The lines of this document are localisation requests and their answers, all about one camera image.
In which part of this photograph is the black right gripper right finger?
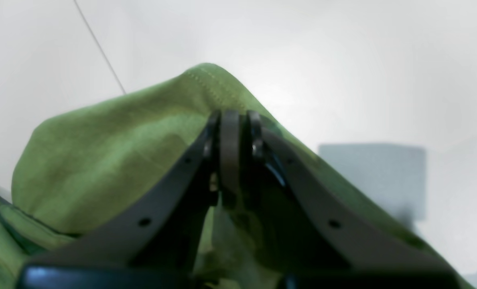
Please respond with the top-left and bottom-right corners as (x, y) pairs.
(238, 110), (459, 289)

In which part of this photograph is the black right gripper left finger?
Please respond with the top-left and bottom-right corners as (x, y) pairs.
(18, 110), (240, 289)

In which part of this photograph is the green t-shirt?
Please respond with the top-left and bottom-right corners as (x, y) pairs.
(0, 63), (475, 289)

